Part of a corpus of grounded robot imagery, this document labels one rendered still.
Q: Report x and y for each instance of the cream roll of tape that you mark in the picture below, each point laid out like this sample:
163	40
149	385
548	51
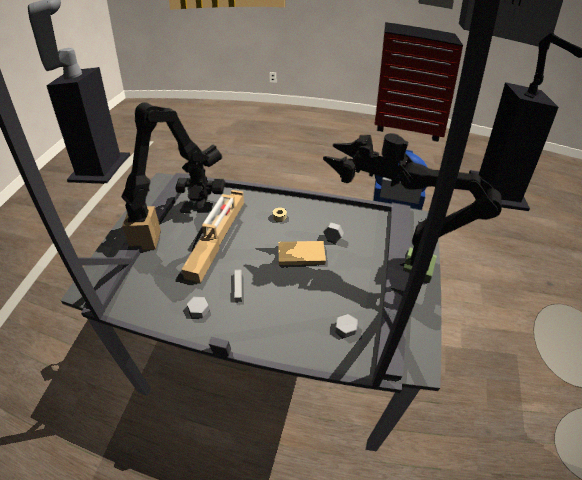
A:
279	214

